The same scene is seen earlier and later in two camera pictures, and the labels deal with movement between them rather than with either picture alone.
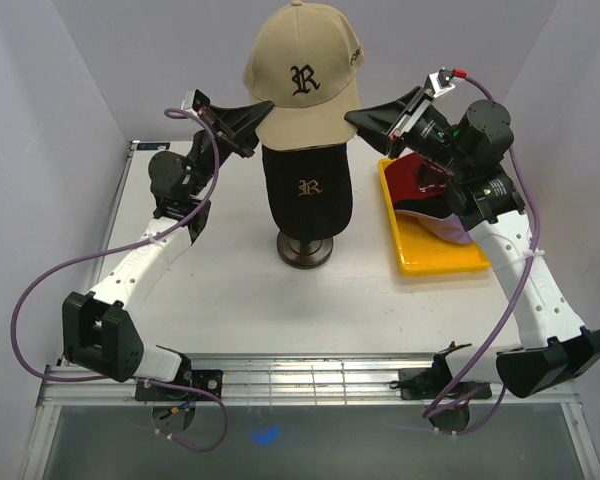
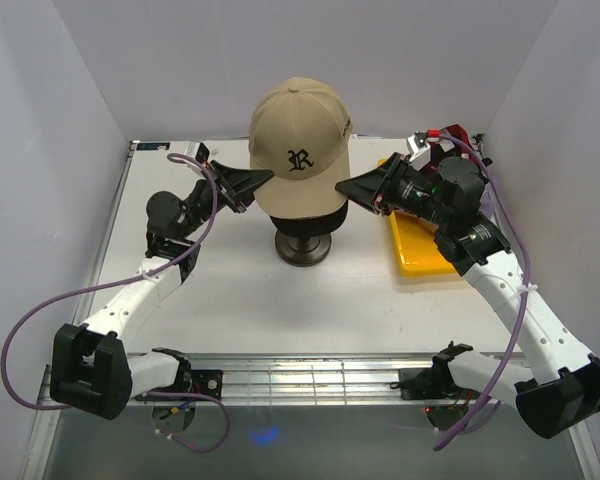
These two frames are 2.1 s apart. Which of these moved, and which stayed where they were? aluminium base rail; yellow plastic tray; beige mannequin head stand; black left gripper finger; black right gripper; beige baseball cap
Moved: beige baseball cap; black left gripper finger; black right gripper
Stayed: beige mannequin head stand; aluminium base rail; yellow plastic tray
